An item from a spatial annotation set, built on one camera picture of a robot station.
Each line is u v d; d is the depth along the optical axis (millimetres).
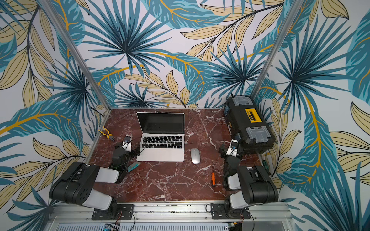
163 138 1005
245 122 883
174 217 728
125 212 721
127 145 770
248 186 449
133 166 880
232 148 729
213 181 818
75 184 446
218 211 733
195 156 925
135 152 824
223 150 798
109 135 1006
